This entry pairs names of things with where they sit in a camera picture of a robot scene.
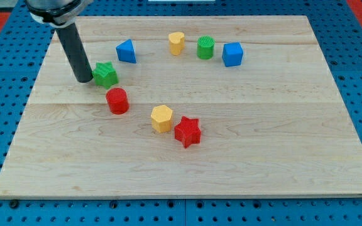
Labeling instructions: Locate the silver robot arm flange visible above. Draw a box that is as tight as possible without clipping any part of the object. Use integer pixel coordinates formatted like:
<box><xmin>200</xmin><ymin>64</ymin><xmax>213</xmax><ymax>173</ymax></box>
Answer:
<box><xmin>25</xmin><ymin>0</ymin><xmax>94</xmax><ymax>28</ymax></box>

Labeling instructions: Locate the light wooden board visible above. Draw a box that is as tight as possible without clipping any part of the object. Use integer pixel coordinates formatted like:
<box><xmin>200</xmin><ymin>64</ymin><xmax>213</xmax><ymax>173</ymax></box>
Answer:
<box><xmin>0</xmin><ymin>16</ymin><xmax>362</xmax><ymax>200</ymax></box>

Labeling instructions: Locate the red star block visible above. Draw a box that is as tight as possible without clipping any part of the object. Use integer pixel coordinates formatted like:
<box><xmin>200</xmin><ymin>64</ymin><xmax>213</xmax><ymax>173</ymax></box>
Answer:
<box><xmin>174</xmin><ymin>116</ymin><xmax>201</xmax><ymax>148</ymax></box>

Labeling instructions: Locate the yellow hexagon block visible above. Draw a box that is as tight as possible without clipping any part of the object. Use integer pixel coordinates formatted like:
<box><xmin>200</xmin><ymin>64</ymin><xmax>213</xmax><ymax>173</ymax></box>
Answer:
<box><xmin>151</xmin><ymin>105</ymin><xmax>173</xmax><ymax>133</ymax></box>

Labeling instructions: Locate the red cylinder block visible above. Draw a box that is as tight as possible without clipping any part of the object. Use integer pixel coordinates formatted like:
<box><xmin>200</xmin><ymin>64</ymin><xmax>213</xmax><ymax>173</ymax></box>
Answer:
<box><xmin>106</xmin><ymin>87</ymin><xmax>129</xmax><ymax>115</ymax></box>

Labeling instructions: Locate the green cylinder block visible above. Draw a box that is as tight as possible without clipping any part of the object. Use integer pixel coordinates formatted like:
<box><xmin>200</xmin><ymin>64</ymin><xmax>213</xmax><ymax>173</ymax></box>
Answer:
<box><xmin>197</xmin><ymin>35</ymin><xmax>215</xmax><ymax>60</ymax></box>

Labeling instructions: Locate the yellow heart block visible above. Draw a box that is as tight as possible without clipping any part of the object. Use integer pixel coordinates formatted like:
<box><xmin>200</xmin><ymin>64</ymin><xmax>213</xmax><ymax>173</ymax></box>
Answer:
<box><xmin>168</xmin><ymin>31</ymin><xmax>185</xmax><ymax>56</ymax></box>

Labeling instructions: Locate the blue cube block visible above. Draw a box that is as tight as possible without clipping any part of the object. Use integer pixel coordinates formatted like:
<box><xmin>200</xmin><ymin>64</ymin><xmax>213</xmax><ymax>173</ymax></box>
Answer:
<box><xmin>222</xmin><ymin>42</ymin><xmax>244</xmax><ymax>67</ymax></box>

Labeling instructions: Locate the blue triangle block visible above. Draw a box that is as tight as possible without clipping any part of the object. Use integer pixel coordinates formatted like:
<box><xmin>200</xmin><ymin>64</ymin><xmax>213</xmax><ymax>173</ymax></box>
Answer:
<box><xmin>116</xmin><ymin>39</ymin><xmax>136</xmax><ymax>63</ymax></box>

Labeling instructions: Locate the green star block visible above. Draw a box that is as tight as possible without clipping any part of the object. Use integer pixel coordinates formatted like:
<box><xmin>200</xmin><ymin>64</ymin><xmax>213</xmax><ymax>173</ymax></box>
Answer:
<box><xmin>92</xmin><ymin>62</ymin><xmax>118</xmax><ymax>89</ymax></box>

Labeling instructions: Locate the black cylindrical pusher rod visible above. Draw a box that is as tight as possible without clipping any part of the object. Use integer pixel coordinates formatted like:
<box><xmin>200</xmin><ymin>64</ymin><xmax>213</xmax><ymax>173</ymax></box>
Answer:
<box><xmin>56</xmin><ymin>23</ymin><xmax>93</xmax><ymax>83</ymax></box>

